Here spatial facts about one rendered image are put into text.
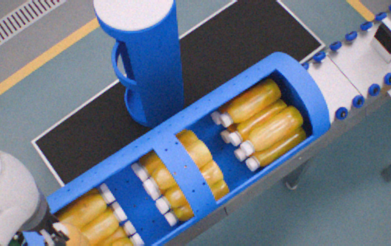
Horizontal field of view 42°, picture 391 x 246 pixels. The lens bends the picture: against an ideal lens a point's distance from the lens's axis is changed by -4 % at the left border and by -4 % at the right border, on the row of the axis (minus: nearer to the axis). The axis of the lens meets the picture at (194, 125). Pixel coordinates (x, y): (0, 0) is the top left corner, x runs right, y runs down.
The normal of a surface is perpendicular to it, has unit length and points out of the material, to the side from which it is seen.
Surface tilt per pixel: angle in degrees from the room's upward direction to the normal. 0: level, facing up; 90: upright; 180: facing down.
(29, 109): 0
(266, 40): 0
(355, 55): 0
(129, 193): 28
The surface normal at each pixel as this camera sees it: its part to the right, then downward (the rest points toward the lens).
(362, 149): -0.02, -0.37
